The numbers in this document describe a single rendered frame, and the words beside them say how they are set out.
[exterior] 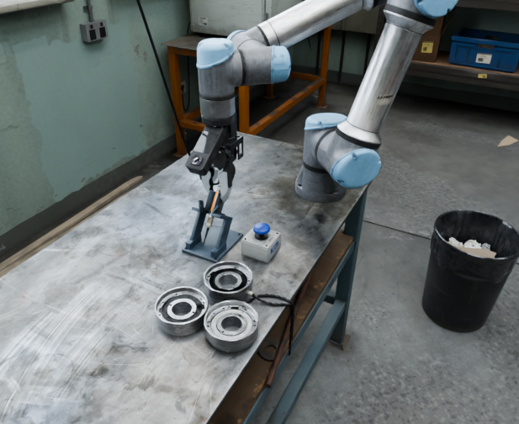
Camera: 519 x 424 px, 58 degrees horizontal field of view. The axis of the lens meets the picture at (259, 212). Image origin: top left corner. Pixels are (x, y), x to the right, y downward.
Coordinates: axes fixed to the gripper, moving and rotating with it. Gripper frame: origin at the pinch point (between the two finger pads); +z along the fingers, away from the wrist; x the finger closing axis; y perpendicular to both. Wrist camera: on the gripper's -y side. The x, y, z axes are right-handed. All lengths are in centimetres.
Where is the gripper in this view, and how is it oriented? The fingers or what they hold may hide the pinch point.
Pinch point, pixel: (216, 197)
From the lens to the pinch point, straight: 111.4
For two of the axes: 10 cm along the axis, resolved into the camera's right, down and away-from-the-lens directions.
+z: -0.1, 8.4, 5.5
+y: 4.6, -4.8, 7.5
